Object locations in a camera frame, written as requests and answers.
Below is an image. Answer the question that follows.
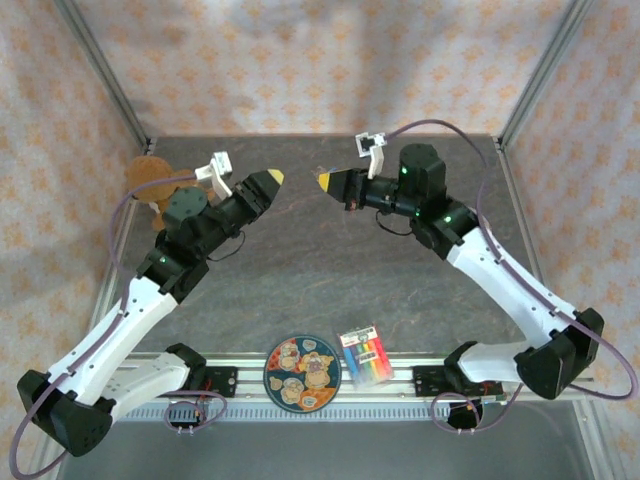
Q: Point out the brown teddy bear plush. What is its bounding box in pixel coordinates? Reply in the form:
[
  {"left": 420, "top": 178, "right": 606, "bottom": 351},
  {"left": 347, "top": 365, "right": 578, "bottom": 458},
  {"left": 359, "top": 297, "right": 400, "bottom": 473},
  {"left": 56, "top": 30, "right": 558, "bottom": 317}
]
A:
[{"left": 124, "top": 155, "right": 212, "bottom": 231}]

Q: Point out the orange patterned backdrop cloth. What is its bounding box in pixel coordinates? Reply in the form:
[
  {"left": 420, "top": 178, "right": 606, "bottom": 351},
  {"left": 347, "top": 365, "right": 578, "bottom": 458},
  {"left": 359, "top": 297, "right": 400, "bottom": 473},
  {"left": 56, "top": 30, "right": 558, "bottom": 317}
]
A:
[{"left": 0, "top": 0, "right": 640, "bottom": 480}]

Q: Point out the pack of coloured markers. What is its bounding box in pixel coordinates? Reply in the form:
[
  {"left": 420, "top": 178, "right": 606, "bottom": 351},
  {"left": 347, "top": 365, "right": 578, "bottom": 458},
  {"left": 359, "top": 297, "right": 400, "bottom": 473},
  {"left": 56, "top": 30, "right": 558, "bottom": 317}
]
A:
[{"left": 335, "top": 324, "right": 396, "bottom": 392}]

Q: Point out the round cartoon bear coaster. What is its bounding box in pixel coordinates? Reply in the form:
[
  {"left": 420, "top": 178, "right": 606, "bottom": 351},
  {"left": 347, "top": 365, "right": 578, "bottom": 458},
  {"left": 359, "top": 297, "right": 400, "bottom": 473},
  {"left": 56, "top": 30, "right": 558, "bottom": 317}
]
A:
[{"left": 263, "top": 333, "right": 344, "bottom": 412}]

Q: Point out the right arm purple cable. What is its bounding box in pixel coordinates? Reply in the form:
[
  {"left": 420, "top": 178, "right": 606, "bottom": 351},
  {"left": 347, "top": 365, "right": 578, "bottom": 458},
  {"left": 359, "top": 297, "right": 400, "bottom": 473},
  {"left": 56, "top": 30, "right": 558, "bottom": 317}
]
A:
[{"left": 383, "top": 118, "right": 640, "bottom": 402}]

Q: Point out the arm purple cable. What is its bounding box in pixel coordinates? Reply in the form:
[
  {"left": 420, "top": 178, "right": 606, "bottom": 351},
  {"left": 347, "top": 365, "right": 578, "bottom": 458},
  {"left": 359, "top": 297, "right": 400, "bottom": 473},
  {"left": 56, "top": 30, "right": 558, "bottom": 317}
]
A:
[
  {"left": 8, "top": 168, "right": 201, "bottom": 476},
  {"left": 383, "top": 118, "right": 640, "bottom": 402}
]

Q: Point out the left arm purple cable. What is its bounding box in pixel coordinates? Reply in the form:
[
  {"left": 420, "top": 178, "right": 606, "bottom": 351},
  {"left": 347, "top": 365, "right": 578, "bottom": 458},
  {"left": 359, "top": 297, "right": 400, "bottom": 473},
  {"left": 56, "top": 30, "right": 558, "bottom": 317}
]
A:
[{"left": 8, "top": 168, "right": 201, "bottom": 476}]

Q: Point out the silver aluminium frame post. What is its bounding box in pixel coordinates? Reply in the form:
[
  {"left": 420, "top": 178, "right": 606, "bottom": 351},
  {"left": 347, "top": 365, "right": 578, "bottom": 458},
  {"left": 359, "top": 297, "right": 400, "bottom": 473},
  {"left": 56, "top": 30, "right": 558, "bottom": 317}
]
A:
[
  {"left": 498, "top": 0, "right": 600, "bottom": 147},
  {"left": 54, "top": 0, "right": 157, "bottom": 154}
]

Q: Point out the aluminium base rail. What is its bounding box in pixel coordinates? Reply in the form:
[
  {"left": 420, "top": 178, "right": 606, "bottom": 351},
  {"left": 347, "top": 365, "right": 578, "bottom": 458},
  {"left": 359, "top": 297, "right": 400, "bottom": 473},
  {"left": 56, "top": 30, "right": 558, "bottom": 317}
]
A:
[{"left": 117, "top": 352, "right": 596, "bottom": 404}]

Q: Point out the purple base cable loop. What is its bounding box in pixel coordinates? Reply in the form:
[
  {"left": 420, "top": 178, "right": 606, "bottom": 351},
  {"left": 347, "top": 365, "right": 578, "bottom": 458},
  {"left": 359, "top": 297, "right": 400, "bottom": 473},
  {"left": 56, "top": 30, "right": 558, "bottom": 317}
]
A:
[
  {"left": 430, "top": 389, "right": 519, "bottom": 435},
  {"left": 164, "top": 389, "right": 230, "bottom": 436}
]

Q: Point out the grey slotted cable duct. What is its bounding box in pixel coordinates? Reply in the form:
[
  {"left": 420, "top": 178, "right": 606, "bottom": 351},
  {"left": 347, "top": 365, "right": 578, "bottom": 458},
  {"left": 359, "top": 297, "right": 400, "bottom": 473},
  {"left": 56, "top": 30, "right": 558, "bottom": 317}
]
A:
[{"left": 117, "top": 405, "right": 484, "bottom": 422}]

